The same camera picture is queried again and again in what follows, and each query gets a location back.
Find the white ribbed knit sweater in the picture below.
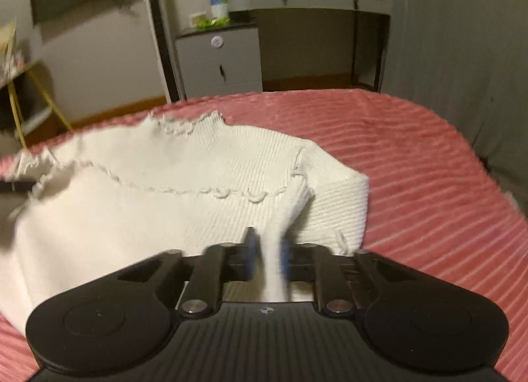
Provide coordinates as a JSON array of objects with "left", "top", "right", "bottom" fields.
[{"left": 0, "top": 110, "right": 370, "bottom": 338}]

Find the pink ribbed bed blanket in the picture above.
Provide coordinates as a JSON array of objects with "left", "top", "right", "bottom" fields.
[{"left": 0, "top": 89, "right": 528, "bottom": 382}]

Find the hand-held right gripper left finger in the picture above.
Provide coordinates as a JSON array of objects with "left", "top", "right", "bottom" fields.
[{"left": 115, "top": 227, "right": 262, "bottom": 319}]

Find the grey curtain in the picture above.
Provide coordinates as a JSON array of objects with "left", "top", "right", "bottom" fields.
[{"left": 387, "top": 0, "right": 528, "bottom": 211}]

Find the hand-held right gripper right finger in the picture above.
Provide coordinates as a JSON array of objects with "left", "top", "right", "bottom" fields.
[{"left": 280, "top": 241, "right": 399, "bottom": 319}]

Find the grey bedside cabinet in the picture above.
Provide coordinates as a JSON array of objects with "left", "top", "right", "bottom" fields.
[{"left": 174, "top": 21, "right": 264, "bottom": 101}]

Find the white tower fan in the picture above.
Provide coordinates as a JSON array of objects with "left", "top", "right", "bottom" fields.
[{"left": 137, "top": 0, "right": 186, "bottom": 105}]

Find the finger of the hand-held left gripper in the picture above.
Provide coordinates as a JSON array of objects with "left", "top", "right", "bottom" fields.
[{"left": 0, "top": 178, "right": 38, "bottom": 195}]

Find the yellow-legged side table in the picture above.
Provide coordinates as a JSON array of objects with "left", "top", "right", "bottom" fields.
[{"left": 0, "top": 59, "right": 73, "bottom": 148}]

